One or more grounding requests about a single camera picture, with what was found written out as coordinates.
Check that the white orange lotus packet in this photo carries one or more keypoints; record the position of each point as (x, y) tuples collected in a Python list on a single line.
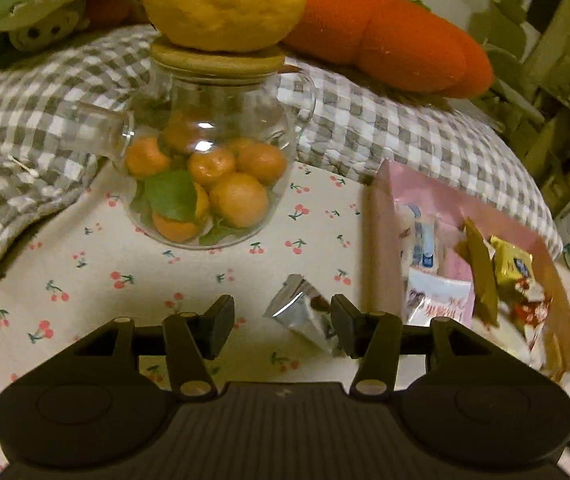
[(432, 296)]

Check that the red tomato plush cushion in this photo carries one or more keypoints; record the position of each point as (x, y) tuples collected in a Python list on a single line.
[(396, 42)]

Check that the red white candy packet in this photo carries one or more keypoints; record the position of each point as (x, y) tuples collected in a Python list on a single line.
[(530, 309)]

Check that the pink wafer packet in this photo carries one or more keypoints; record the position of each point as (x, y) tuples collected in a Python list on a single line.
[(457, 269)]

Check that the glass teapot jar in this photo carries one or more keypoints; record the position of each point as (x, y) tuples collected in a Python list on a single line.
[(205, 148)]

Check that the grey checked blanket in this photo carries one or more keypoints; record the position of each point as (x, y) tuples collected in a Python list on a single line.
[(37, 177)]

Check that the cherry print tablecloth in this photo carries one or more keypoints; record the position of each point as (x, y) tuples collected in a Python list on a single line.
[(89, 265)]

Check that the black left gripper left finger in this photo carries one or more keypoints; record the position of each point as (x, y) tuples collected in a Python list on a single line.
[(192, 339)]

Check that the gold foil snack packet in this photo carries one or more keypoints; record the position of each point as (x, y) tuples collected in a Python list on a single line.
[(485, 288)]

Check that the large orange citrus fruit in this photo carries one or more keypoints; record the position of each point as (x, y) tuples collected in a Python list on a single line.
[(224, 25)]

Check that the small blue silver candy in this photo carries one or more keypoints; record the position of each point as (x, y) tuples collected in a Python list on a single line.
[(300, 307)]

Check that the clear blue biscuit packet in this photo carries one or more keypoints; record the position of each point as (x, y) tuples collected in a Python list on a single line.
[(418, 242)]

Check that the yellow cracker snack bag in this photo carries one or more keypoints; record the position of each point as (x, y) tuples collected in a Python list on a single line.
[(512, 269)]

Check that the monkey plush toy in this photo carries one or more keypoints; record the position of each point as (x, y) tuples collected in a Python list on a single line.
[(55, 27)]

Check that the silver pink tray box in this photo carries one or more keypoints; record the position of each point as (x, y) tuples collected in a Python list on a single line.
[(383, 286)]

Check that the grey checked pillow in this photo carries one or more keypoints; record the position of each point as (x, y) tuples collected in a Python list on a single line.
[(357, 123)]

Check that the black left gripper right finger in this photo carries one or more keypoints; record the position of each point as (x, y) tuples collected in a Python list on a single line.
[(374, 339)]

